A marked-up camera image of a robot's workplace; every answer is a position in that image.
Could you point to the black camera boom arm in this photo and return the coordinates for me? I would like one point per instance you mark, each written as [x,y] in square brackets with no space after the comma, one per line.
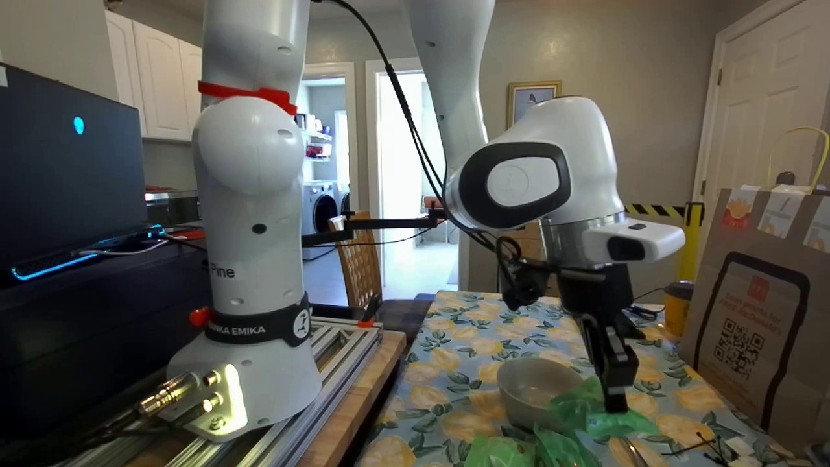
[390,222]

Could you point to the grey round bowl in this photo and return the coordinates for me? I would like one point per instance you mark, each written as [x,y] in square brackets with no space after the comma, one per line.
[532,392]

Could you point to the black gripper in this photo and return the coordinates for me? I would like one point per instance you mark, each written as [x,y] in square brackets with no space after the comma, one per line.
[599,294]

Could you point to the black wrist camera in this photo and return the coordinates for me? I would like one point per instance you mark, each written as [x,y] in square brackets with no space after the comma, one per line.
[529,287]

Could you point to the white panel door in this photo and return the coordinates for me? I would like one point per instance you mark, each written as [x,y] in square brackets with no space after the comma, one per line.
[768,80]

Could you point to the yellow cup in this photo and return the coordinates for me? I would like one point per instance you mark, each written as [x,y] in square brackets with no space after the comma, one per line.
[679,312]

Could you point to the wooden board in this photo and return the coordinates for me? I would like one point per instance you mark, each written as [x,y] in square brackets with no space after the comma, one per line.
[364,398]

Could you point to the black desk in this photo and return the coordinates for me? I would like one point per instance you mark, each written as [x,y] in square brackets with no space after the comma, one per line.
[86,347]

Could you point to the yellow black barrier tape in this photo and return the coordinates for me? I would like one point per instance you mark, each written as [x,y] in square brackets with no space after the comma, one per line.
[653,209]

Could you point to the framed wall picture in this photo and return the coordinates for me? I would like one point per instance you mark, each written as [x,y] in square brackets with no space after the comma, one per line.
[529,100]

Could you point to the aluminium rail base frame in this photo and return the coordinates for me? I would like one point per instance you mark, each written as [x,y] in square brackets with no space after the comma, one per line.
[339,365]

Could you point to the green plastic sachet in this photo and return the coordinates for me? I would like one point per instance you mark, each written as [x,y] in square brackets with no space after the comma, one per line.
[567,451]
[501,455]
[637,425]

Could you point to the lemon print tablecloth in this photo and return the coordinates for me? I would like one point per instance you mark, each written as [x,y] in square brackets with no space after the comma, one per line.
[457,347]

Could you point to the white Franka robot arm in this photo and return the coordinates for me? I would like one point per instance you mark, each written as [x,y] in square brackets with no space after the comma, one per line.
[251,217]

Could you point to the black monitor screen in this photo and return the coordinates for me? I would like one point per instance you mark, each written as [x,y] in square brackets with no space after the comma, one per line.
[69,190]

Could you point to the wicker chair back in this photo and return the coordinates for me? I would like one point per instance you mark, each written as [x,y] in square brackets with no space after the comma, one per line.
[361,269]

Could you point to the white washing machine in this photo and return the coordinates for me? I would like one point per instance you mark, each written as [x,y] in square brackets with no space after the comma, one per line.
[326,211]

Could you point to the brown paper takeaway bag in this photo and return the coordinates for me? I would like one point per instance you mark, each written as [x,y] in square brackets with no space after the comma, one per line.
[780,390]

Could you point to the yellow barrier post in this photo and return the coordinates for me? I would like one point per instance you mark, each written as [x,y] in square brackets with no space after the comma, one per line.
[691,247]

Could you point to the white wall cabinet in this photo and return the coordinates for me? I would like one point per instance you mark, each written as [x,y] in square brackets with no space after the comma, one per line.
[156,68]

